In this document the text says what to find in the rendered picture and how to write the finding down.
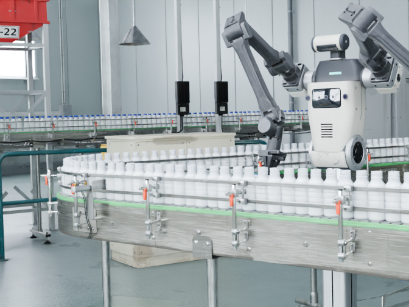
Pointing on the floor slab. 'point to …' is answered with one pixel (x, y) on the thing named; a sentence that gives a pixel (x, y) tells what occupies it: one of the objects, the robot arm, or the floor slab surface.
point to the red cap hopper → (16, 23)
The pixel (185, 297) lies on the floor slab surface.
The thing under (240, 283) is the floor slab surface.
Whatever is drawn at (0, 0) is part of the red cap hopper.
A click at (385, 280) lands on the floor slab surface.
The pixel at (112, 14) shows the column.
